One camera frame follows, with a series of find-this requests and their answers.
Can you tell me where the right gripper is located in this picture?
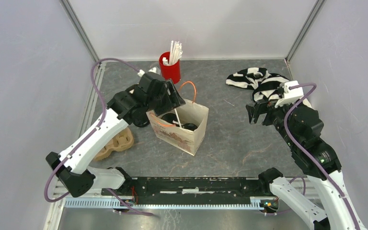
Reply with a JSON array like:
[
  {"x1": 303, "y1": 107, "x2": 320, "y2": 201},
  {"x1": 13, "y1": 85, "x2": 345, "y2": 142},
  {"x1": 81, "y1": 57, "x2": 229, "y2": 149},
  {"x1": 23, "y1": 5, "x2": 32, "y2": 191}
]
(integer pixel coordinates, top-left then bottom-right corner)
[{"x1": 246, "y1": 94, "x2": 300, "y2": 148}]

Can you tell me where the brown paper takeout bag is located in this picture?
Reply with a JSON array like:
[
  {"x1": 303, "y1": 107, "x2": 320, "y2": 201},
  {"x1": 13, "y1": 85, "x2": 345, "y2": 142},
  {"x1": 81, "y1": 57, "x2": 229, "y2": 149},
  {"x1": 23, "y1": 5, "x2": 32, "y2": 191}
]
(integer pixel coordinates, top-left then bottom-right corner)
[{"x1": 147, "y1": 81, "x2": 209, "y2": 156}]

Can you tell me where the black plastic cup lid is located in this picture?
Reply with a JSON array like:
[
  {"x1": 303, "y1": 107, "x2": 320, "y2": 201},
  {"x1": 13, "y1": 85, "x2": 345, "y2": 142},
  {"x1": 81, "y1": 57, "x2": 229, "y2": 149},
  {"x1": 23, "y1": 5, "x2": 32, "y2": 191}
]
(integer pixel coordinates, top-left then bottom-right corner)
[{"x1": 182, "y1": 123, "x2": 198, "y2": 131}]

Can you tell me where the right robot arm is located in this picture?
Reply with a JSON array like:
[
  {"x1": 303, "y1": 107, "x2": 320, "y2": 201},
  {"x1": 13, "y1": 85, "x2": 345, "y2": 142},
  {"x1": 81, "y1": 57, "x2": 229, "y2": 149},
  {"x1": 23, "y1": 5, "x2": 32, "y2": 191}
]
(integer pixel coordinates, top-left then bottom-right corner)
[{"x1": 246, "y1": 100, "x2": 366, "y2": 230}]

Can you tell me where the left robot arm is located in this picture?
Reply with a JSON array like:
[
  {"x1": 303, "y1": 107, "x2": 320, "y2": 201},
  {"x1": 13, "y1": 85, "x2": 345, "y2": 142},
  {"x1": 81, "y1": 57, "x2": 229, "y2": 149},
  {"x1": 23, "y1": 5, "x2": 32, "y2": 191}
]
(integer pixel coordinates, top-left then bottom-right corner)
[{"x1": 46, "y1": 72, "x2": 185, "y2": 197}]

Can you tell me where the red cup holder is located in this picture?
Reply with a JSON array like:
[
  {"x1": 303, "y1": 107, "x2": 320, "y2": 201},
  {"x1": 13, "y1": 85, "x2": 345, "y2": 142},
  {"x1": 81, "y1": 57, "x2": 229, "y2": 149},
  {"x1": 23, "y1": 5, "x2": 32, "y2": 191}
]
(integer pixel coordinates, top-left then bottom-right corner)
[{"x1": 159, "y1": 51, "x2": 181, "y2": 84}]

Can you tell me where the black white striped cloth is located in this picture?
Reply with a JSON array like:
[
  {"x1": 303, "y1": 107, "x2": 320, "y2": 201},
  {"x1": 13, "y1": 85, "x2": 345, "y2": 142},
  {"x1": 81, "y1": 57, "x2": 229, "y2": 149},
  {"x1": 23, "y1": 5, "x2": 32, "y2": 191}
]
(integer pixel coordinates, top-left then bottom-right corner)
[{"x1": 225, "y1": 67, "x2": 289, "y2": 102}]

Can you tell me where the stack of black lids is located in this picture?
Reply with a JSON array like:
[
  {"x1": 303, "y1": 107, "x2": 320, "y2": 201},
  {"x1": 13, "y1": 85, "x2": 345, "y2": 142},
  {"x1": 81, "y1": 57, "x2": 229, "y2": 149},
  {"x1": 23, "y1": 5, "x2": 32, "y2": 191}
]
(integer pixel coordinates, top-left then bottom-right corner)
[{"x1": 132, "y1": 112, "x2": 150, "y2": 128}]

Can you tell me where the white wrapped straws bundle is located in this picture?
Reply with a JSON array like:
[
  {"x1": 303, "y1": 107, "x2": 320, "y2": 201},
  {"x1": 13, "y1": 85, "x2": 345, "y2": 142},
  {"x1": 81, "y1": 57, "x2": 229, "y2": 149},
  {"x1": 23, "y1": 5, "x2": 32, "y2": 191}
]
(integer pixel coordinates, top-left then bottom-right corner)
[{"x1": 162, "y1": 41, "x2": 183, "y2": 66}]

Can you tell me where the cardboard cup carrier tray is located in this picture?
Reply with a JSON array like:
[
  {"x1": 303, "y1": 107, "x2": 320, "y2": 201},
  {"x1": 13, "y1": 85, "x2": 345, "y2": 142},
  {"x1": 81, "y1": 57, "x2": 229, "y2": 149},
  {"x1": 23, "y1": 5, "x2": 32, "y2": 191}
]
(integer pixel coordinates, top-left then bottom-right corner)
[{"x1": 93, "y1": 127, "x2": 134, "y2": 161}]

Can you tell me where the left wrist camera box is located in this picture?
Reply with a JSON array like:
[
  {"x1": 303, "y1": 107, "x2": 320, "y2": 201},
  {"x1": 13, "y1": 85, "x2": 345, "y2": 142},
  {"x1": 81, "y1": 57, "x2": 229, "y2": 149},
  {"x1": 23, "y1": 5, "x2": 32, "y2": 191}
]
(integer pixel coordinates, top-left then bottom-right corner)
[{"x1": 137, "y1": 67, "x2": 161, "y2": 77}]

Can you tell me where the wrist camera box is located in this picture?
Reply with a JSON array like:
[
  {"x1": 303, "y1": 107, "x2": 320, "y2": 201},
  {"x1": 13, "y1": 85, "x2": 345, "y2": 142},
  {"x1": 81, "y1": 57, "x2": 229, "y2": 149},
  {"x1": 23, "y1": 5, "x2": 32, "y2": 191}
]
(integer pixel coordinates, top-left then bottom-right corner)
[
  {"x1": 137, "y1": 67, "x2": 161, "y2": 77},
  {"x1": 275, "y1": 80, "x2": 304, "y2": 108}
]

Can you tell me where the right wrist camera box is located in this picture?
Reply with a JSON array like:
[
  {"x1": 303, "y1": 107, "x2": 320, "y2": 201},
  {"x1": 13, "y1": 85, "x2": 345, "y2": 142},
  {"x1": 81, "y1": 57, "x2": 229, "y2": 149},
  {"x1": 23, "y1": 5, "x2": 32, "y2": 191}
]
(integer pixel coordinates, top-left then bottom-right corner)
[{"x1": 275, "y1": 80, "x2": 304, "y2": 108}]

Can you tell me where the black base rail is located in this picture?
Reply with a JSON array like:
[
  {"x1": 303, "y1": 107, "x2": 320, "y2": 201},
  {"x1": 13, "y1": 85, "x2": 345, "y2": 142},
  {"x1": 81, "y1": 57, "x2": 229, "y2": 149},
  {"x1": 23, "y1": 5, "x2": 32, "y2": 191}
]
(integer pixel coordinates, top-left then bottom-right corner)
[{"x1": 113, "y1": 177, "x2": 275, "y2": 205}]

